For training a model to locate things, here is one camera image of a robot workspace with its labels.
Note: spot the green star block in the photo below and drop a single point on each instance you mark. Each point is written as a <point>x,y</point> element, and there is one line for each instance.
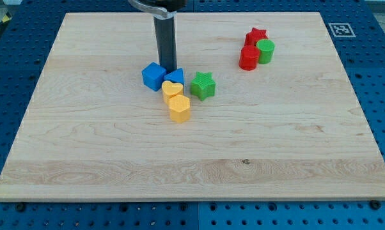
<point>203,85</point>

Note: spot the red star block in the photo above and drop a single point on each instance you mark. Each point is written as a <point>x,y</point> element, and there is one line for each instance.
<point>254,36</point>

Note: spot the yellow hexagon block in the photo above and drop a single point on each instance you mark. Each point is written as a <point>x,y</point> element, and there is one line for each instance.
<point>179,108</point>

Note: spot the yellow heart block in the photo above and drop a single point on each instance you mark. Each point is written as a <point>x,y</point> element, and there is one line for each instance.
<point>171,89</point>

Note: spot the blue triangle block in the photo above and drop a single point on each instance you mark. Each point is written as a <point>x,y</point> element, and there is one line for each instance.
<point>176,76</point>

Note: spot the blue cube block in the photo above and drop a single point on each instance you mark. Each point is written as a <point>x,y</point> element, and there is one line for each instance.
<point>153,76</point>

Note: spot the red cylinder block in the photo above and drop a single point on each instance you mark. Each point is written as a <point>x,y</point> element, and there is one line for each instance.
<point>249,57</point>

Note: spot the green cylinder block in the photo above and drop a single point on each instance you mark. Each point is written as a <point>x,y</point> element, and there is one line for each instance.
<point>266,48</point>

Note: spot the light wooden board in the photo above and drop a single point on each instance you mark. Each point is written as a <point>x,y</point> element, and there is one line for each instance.
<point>289,130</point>

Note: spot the silver metal clamp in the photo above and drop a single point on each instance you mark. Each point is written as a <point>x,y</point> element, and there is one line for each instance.
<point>161,9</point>

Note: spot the white fiducial marker tag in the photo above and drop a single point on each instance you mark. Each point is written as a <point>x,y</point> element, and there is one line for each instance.
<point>341,30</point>

